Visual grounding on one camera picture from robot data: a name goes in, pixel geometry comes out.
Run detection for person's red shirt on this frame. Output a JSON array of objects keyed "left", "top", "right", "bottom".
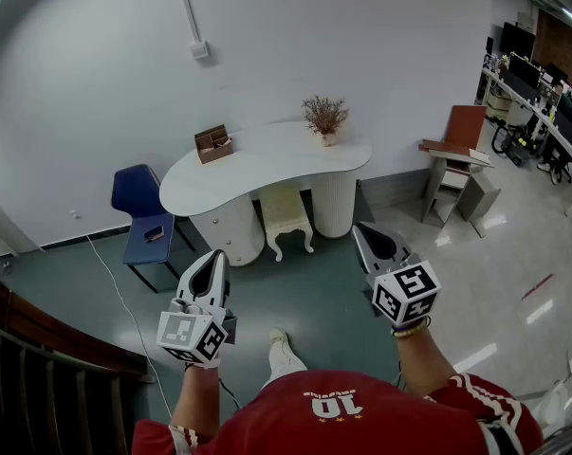
[{"left": 132, "top": 369, "right": 545, "bottom": 455}]

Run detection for brown wooden organiser box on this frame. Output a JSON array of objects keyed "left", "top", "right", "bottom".
[{"left": 193, "top": 123, "right": 235, "bottom": 166}]

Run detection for white floor cable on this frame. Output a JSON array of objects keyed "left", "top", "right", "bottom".
[{"left": 84, "top": 233, "right": 174, "bottom": 419}]

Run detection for person's white trouser leg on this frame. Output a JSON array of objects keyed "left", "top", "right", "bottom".
[{"left": 258, "top": 341, "right": 309, "bottom": 391}]

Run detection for brown wooden board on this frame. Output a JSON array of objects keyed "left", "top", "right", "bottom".
[{"left": 443, "top": 104, "right": 489, "bottom": 152}]

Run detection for long white office desk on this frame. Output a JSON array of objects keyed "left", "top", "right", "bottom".
[{"left": 474, "top": 66, "right": 572, "bottom": 217}]

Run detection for red floor tape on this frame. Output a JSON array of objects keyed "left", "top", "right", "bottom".
[{"left": 520, "top": 273, "right": 555, "bottom": 302}]

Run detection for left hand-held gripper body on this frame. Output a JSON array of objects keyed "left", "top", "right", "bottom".
[{"left": 156, "top": 298, "right": 239, "bottom": 369}]

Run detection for black office chair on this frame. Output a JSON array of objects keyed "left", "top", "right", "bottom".
[{"left": 537, "top": 133, "right": 572, "bottom": 187}]

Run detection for person's right forearm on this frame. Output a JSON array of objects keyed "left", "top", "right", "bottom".
[{"left": 391, "top": 322, "right": 460, "bottom": 398}]

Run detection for grey open side cabinet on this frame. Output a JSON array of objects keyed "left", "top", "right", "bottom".
[{"left": 420, "top": 152, "right": 503, "bottom": 239}]

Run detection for white wall conduit with box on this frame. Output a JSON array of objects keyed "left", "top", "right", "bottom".
[{"left": 175, "top": 0, "right": 212, "bottom": 61}]

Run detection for reddish flat board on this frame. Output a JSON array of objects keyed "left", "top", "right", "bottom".
[{"left": 417, "top": 138, "right": 472, "bottom": 158}]

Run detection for cream carved stool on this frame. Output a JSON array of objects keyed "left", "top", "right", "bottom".
[{"left": 258, "top": 185, "right": 316, "bottom": 263}]

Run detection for wrist bracelets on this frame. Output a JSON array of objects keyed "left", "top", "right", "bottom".
[{"left": 390, "top": 315, "right": 433, "bottom": 340}]

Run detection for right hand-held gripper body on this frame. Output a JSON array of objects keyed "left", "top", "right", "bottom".
[{"left": 360, "top": 251, "right": 443, "bottom": 328}]

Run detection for thin black cable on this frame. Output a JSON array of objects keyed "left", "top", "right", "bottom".
[{"left": 217, "top": 377, "right": 245, "bottom": 410}]

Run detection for white dressing table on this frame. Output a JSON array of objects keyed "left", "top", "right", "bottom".
[{"left": 158, "top": 119, "right": 374, "bottom": 269}]

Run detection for person's left forearm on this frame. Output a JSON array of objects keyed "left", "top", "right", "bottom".
[{"left": 170, "top": 362, "right": 226, "bottom": 434}]

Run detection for black yellow wheeled machine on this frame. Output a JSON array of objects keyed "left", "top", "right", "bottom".
[{"left": 490, "top": 121, "right": 539, "bottom": 166}]

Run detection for person's white shoe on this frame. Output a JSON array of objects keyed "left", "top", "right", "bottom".
[{"left": 268, "top": 325, "right": 291, "bottom": 350}]

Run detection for dark wooden railing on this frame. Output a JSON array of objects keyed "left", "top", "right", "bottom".
[{"left": 0, "top": 271, "right": 157, "bottom": 455}]

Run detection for black monitor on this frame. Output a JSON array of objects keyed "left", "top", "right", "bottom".
[
  {"left": 507, "top": 52, "right": 543, "bottom": 89},
  {"left": 498, "top": 21, "right": 537, "bottom": 60}
]

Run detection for blue chair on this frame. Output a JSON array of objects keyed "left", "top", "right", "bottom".
[{"left": 110, "top": 163, "right": 197, "bottom": 295}]

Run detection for dried reddish plant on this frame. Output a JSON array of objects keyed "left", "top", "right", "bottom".
[{"left": 300, "top": 94, "right": 351, "bottom": 137}]

